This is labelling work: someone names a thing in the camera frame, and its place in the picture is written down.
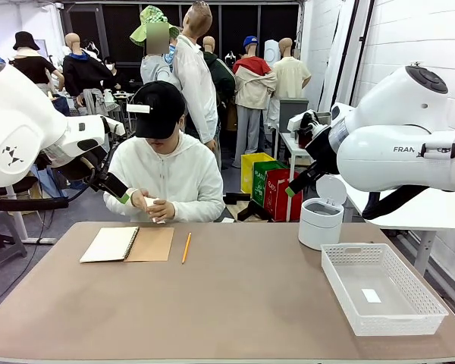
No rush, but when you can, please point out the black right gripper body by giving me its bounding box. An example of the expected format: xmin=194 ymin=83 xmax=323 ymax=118
xmin=303 ymin=127 xmax=342 ymax=179

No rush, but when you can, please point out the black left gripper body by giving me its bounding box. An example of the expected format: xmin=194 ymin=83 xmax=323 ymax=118
xmin=58 ymin=146 xmax=109 ymax=183

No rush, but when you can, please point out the white paper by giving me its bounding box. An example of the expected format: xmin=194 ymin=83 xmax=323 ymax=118
xmin=143 ymin=196 xmax=167 ymax=224

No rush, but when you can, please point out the yellow pencil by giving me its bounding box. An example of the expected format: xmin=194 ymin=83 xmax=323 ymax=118
xmin=180 ymin=232 xmax=193 ymax=265

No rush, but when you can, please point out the person's right forearm white sleeve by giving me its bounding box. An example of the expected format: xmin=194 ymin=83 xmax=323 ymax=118
xmin=103 ymin=187 xmax=137 ymax=214

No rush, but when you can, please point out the person's left forearm white sleeve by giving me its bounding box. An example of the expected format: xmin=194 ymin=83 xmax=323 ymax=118
xmin=172 ymin=196 xmax=226 ymax=223

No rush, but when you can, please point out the person's right hand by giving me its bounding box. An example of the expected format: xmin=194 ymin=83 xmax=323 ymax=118
xmin=130 ymin=188 xmax=152 ymax=212

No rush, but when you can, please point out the person's left hand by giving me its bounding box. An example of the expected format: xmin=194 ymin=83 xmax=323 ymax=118
xmin=146 ymin=199 xmax=177 ymax=223

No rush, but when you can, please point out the jar of dark liquid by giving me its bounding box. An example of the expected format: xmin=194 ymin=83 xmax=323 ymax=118
xmin=297 ymin=130 xmax=315 ymax=149

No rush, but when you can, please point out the small white table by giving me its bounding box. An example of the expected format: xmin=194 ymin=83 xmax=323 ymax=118
xmin=278 ymin=131 xmax=312 ymax=223

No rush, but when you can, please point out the green bag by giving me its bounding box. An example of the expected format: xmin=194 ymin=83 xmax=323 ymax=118
xmin=252 ymin=160 xmax=289 ymax=208

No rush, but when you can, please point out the white lidded trash bin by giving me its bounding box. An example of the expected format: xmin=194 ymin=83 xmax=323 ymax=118
xmin=297 ymin=174 xmax=349 ymax=252

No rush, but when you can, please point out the yellow bag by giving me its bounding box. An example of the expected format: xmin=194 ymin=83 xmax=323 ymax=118
xmin=240 ymin=152 xmax=276 ymax=195

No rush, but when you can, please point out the wooden black floor stand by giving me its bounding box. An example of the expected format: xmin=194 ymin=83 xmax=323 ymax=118
xmin=223 ymin=191 xmax=274 ymax=223

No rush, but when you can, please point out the person's torso white hoodie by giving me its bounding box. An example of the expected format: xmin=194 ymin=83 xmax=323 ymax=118
xmin=102 ymin=130 xmax=227 ymax=224

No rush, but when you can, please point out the mannequin cream shirt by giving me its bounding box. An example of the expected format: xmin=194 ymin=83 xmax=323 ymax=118
xmin=267 ymin=36 xmax=312 ymax=130

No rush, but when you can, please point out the black baseball cap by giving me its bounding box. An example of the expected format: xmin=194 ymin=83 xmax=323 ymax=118
xmin=127 ymin=80 xmax=187 ymax=140

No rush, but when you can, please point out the mannequin black hoodie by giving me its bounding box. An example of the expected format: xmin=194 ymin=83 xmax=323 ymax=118
xmin=62 ymin=32 xmax=117 ymax=117

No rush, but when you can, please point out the mannequin red cream jacket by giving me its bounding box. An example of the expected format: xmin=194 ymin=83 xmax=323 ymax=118
xmin=231 ymin=35 xmax=278 ymax=169

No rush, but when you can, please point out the background person in black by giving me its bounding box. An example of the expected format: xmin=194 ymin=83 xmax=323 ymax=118
xmin=102 ymin=55 xmax=132 ymax=92

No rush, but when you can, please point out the gray plastic stool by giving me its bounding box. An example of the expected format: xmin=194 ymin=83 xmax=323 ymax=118
xmin=0 ymin=209 xmax=28 ymax=278

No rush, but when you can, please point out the mannequin black bucket hat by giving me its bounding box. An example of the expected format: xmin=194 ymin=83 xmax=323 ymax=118
xmin=8 ymin=30 xmax=65 ymax=96

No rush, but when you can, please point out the white oval object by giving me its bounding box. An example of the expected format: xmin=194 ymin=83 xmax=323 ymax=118
xmin=263 ymin=39 xmax=281 ymax=65

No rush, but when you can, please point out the large white side table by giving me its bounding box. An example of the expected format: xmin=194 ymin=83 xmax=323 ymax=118
xmin=333 ymin=174 xmax=455 ymax=276

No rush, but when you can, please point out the figure green checkered hat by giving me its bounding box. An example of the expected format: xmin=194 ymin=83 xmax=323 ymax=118
xmin=129 ymin=4 xmax=183 ymax=90

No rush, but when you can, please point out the mannequin dark green jacket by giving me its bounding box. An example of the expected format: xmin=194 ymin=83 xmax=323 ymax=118
xmin=202 ymin=35 xmax=237 ymax=132

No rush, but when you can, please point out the tall mannequin white shirt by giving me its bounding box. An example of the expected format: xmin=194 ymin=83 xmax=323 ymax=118
xmin=172 ymin=0 xmax=223 ymax=168

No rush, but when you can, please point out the white sticker in basket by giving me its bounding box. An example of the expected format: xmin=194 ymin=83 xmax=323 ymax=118
xmin=361 ymin=288 xmax=383 ymax=304

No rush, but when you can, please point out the white perforated plastic basket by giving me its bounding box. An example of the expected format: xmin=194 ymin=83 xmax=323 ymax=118
xmin=320 ymin=242 xmax=450 ymax=337

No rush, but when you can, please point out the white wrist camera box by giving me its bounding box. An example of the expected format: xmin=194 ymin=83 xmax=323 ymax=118
xmin=287 ymin=108 xmax=322 ymax=133

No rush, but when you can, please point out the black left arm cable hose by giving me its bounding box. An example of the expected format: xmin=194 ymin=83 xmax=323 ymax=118
xmin=0 ymin=155 xmax=99 ymax=212

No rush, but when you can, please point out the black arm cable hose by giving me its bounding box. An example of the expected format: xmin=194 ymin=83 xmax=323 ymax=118
xmin=0 ymin=155 xmax=99 ymax=212
xmin=362 ymin=184 xmax=429 ymax=221

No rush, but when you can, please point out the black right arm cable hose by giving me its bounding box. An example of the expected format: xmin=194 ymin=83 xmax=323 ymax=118
xmin=362 ymin=184 xmax=429 ymax=221

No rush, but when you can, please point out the white desk leg frame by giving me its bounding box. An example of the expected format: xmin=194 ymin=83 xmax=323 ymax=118
xmin=5 ymin=185 xmax=58 ymax=245

